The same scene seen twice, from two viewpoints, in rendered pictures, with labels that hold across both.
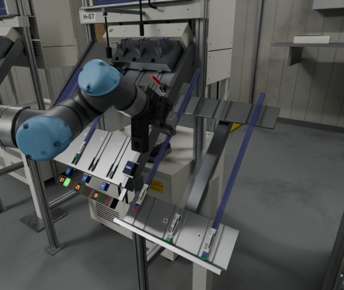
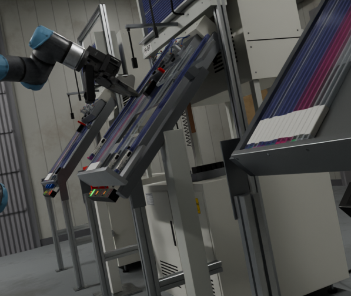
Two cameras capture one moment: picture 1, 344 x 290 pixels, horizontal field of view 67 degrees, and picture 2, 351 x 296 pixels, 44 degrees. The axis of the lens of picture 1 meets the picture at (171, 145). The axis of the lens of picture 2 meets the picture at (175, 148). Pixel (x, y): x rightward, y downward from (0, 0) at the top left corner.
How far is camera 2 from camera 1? 1.02 m
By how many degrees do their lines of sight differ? 38
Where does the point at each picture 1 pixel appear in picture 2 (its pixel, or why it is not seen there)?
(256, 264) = not seen: outside the picture
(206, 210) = (170, 170)
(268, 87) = not seen: outside the picture
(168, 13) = (191, 14)
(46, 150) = not seen: outside the picture
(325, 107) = not seen: outside the picture
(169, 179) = (201, 190)
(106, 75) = (38, 31)
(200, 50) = (221, 38)
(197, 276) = (186, 272)
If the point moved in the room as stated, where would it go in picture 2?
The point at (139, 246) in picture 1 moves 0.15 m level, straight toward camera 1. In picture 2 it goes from (141, 251) to (121, 263)
